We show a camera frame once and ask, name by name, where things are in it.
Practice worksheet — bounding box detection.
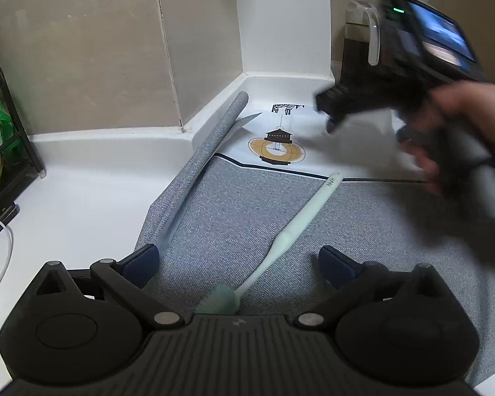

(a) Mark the black wire condiment rack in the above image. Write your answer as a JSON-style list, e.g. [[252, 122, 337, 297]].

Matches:
[[0, 66, 45, 231]]

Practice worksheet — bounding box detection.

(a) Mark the grey fabric mat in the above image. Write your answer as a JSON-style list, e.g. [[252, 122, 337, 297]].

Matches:
[[137, 92, 495, 385]]

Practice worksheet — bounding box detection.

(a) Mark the mint green toothbrush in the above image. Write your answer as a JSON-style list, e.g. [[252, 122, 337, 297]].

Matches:
[[195, 172, 343, 315]]

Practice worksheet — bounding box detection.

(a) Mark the person's right hand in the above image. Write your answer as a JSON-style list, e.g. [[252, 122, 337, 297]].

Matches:
[[398, 80, 495, 197]]

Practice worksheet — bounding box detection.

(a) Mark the dark soy sauce dispenser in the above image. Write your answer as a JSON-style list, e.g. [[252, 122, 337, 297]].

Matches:
[[341, 0, 381, 86]]

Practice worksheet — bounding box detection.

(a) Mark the white printed paper sheet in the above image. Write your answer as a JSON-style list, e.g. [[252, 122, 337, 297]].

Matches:
[[217, 104, 422, 181]]

